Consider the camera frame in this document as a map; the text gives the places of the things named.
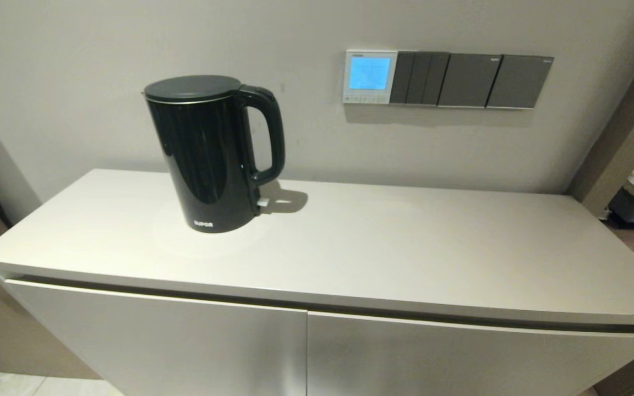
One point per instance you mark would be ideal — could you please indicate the white thermostat with blue screen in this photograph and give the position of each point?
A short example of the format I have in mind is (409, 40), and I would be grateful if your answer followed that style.
(369, 74)

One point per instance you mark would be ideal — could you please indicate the black electric kettle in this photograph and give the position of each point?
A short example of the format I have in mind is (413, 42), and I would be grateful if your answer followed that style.
(207, 165)

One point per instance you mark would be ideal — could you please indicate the white cabinet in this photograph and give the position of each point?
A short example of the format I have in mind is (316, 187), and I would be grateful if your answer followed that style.
(130, 253)

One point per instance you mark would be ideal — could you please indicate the white cabinet door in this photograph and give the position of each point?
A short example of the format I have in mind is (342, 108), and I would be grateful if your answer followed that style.
(157, 346)
(460, 363)

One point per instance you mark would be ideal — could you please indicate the grey triple rocker wall switch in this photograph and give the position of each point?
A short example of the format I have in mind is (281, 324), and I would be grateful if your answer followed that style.
(419, 77)

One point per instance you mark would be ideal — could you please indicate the grey single wall switch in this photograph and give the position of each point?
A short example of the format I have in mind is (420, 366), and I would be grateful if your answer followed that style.
(468, 80)
(518, 81)

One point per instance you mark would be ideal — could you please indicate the brown wooden door frame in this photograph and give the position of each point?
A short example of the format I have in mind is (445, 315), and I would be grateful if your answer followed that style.
(625, 137)

